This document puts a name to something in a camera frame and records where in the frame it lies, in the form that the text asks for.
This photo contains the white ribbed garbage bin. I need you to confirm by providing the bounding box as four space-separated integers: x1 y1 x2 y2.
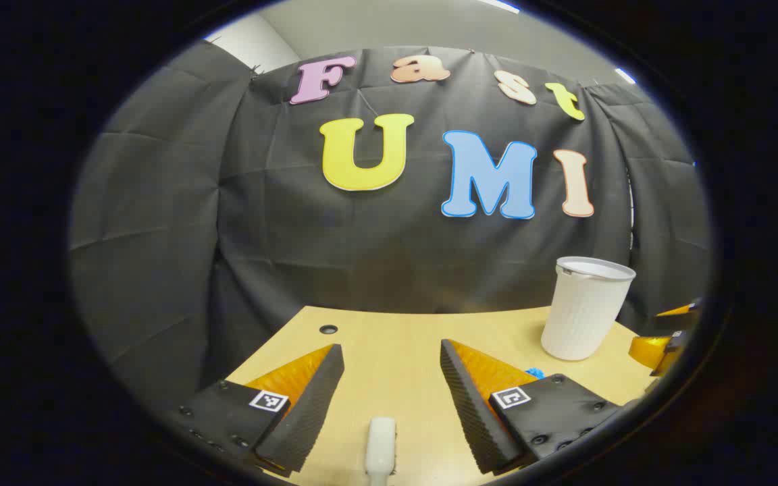
540 256 637 362

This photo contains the black backdrop cloth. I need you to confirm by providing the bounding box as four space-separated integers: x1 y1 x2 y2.
68 40 712 412

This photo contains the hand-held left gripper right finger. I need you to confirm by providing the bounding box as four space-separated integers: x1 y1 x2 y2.
440 339 623 477

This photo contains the wooden desktop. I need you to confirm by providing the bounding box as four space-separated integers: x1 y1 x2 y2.
224 305 660 486

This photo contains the small white broom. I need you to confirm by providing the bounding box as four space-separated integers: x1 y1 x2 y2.
364 416 398 486

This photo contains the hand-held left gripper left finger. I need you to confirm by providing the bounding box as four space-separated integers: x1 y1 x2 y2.
176 343 346 479

